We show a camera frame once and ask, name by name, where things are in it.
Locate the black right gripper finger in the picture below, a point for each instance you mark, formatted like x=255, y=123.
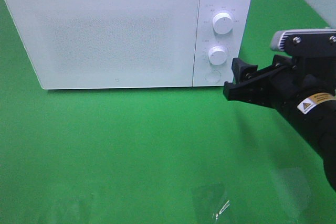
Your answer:
x=242, y=70
x=256, y=90

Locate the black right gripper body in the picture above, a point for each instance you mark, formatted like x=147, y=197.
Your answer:
x=304, y=95

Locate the white microwave knob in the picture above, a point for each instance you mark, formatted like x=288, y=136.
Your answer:
x=222, y=23
x=217, y=55

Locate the round white door button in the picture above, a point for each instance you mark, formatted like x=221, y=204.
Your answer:
x=213, y=77

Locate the white microwave door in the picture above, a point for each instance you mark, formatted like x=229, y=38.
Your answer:
x=88, y=44

